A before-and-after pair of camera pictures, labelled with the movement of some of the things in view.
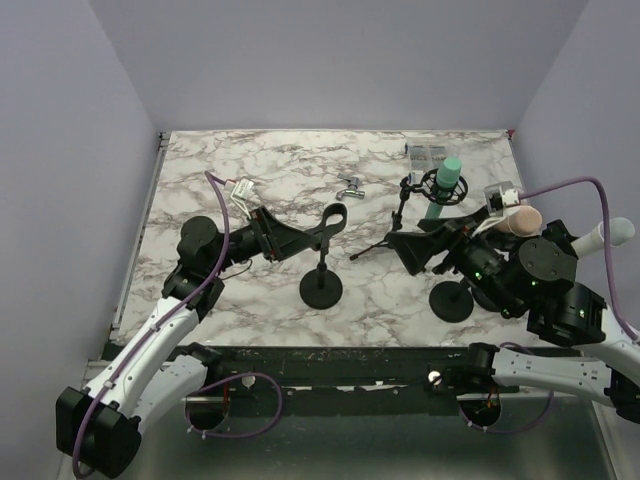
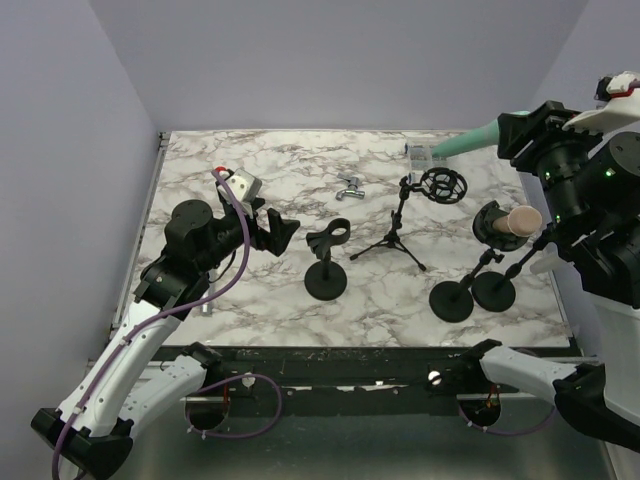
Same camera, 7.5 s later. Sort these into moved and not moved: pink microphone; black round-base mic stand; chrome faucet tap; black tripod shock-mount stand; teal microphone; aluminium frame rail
Moved: black round-base mic stand; teal microphone
Not moved: chrome faucet tap; aluminium frame rail; black tripod shock-mount stand; pink microphone
